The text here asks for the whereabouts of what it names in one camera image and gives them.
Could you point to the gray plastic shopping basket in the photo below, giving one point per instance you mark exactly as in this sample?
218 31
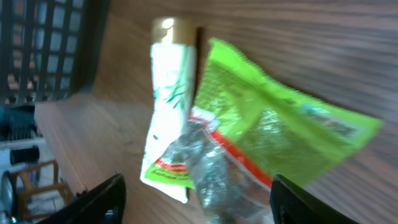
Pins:
49 49

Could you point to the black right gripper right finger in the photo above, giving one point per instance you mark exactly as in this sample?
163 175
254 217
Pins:
292 204

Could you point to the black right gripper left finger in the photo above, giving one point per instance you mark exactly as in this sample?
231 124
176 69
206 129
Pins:
102 204

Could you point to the green snack bag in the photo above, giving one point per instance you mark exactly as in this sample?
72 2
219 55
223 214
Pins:
246 127

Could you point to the white tube with gold cap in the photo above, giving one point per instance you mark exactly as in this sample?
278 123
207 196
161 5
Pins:
173 65

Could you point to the wooden chair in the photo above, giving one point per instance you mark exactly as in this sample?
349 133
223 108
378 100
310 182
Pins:
22 211

